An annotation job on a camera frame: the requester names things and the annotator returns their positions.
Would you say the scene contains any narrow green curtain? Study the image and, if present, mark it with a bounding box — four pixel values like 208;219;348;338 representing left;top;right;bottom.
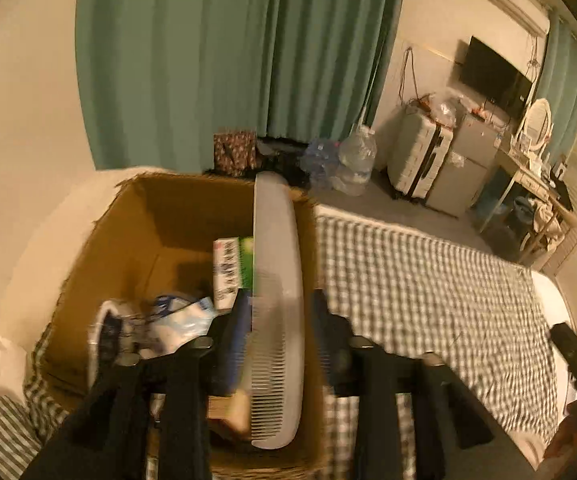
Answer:
533;12;577;161

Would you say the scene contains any grey mini fridge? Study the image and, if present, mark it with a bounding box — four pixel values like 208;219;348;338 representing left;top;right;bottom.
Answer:
425;110;512;218

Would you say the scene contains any black television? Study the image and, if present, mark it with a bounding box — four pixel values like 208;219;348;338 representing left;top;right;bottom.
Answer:
459;36;533;117

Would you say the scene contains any blue white tissue pack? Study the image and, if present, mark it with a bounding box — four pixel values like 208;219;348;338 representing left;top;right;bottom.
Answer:
146;294;219;356

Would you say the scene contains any wide green curtain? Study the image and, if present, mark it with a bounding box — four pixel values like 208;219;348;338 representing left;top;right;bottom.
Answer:
75;0;409;171

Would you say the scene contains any pile of plastic bottles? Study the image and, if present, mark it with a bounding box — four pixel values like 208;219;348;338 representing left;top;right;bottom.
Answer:
301;140;342;183

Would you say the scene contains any white pillow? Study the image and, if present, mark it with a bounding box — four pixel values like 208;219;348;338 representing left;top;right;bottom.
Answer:
531;270;577;341

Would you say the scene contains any person's right hand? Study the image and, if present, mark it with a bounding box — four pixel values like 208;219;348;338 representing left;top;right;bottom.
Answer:
543;400;577;461

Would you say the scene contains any white suitcase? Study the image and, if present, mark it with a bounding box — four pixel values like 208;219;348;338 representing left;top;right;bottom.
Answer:
386;110;455;201

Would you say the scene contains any white plastic comb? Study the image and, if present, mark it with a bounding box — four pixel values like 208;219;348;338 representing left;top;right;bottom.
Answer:
250;171;304;451

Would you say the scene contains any blue bucket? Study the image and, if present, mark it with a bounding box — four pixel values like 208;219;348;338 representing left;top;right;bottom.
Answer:
511;197;537;226

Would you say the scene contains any floral patterned bag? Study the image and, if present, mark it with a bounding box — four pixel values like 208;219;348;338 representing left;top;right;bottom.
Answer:
212;130;258;178

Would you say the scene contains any large clear water jug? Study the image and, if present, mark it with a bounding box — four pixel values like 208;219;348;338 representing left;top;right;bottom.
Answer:
329;122;377;196

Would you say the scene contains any white oval mirror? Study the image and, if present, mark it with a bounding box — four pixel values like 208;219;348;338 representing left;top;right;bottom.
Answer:
516;97;554;153

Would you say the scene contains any green white carton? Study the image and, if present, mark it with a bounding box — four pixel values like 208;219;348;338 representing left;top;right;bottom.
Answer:
212;236;255;311

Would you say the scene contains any black bag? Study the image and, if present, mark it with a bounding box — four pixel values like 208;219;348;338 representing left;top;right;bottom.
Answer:
258;137;314;188

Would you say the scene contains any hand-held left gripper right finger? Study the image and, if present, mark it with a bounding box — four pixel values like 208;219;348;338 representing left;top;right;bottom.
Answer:
311;287;504;480

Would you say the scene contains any white dressing table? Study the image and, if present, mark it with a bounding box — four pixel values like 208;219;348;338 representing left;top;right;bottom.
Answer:
479;150;577;268

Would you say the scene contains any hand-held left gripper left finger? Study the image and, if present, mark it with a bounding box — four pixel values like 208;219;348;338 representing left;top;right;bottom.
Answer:
21;287;254;480

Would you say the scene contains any plastic water bottle blue label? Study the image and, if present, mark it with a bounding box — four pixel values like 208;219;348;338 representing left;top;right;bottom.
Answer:
87;297;159;391

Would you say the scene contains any brown cardboard box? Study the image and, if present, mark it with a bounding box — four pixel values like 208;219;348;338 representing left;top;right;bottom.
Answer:
38;172;329;476

